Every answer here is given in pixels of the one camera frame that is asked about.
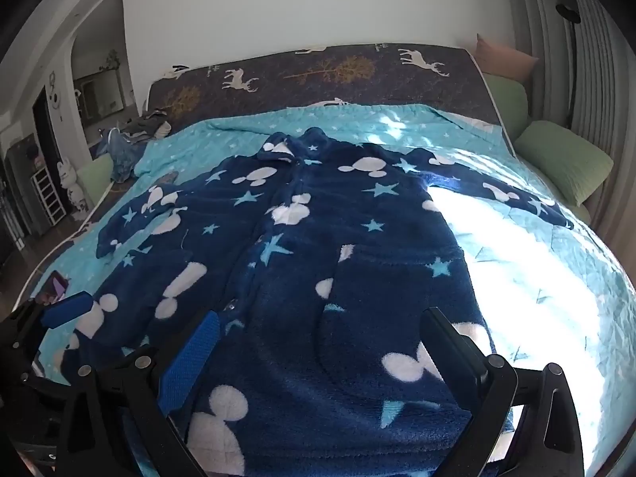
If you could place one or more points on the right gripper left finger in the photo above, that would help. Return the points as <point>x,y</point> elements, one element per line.
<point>153,382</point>

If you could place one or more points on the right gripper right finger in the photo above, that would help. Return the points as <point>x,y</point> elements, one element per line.
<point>547,441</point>

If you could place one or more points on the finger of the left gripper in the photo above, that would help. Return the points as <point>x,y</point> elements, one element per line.
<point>66,310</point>

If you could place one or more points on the navy fleece star pajama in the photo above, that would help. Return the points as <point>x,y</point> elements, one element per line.
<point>319,257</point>

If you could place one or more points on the pile of denim clothes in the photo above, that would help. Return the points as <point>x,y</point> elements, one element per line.
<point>126,145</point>

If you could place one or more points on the small dark booklet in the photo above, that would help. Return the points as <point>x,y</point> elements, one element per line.
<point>52,290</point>

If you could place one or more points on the white shelf rack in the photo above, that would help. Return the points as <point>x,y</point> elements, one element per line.
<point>48,196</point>

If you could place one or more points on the white plush toy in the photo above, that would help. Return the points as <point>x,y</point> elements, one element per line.
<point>70,183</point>

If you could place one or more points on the green pillow left side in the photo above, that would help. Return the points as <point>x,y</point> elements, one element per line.
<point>95,178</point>

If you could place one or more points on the turquoise star quilt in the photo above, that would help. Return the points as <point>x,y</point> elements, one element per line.
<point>548,293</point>

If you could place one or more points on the green pillow near curtain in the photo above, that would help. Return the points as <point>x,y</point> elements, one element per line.
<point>574,165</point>

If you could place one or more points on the green pillow at headboard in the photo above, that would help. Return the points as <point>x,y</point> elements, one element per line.
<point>512,103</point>

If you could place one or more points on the dark deer pattern bedsheet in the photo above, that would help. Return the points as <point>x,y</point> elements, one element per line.
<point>393,74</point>

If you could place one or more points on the pink pillow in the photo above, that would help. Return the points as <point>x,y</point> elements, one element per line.
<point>503,61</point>

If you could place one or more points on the grey curtain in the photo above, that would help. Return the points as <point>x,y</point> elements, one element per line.
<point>580,79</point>

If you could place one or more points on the black floor lamp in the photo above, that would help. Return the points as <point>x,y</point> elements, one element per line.
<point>569,11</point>

